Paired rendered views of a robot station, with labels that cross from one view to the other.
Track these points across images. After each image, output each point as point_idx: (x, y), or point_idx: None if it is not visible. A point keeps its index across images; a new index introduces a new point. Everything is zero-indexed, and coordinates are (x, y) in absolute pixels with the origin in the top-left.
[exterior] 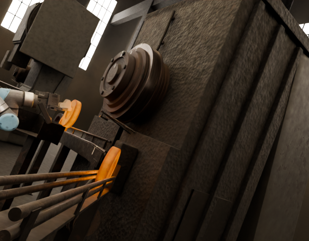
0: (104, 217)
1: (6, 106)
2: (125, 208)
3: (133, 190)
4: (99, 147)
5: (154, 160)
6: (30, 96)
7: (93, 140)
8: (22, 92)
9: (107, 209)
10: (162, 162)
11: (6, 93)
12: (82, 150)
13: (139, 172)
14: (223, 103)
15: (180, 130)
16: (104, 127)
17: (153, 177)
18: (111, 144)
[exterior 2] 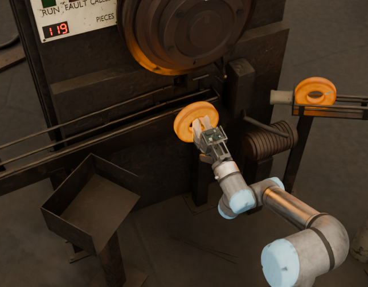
0: (223, 126)
1: (278, 187)
2: (252, 98)
3: (256, 83)
4: (159, 105)
5: (272, 50)
6: (236, 164)
7: (109, 112)
8: (238, 175)
9: (223, 119)
10: (285, 44)
11: (250, 192)
12: (156, 131)
13: (256, 69)
14: None
15: (276, 5)
16: (123, 86)
17: (278, 60)
18: (172, 85)
